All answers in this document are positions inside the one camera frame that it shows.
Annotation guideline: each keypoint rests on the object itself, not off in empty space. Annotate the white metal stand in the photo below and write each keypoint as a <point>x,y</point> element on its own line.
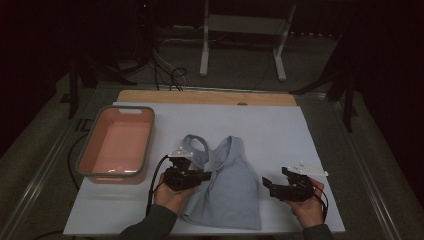
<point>246,24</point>

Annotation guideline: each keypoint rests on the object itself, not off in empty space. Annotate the black tripod stand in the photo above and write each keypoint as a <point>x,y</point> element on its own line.
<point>73,93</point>
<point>349,110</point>

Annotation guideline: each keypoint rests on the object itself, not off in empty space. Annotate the person's left hand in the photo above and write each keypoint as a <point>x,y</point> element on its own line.
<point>171,200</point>

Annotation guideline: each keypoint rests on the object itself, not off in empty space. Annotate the white table cover sheet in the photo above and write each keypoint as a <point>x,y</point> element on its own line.
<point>283,133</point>

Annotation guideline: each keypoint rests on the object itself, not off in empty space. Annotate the person's right hand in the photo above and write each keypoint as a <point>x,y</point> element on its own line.
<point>311,211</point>

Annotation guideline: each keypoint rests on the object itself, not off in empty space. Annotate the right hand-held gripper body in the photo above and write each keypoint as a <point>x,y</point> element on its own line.
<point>296,190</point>

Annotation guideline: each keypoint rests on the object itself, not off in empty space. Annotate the light blue tank top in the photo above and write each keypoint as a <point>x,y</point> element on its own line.
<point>233,186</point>

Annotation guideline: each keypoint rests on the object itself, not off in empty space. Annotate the pink basin with grey rim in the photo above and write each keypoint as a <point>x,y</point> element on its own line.
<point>116,143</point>

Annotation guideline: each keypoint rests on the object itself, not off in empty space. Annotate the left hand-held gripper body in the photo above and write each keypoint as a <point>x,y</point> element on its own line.
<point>181,178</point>

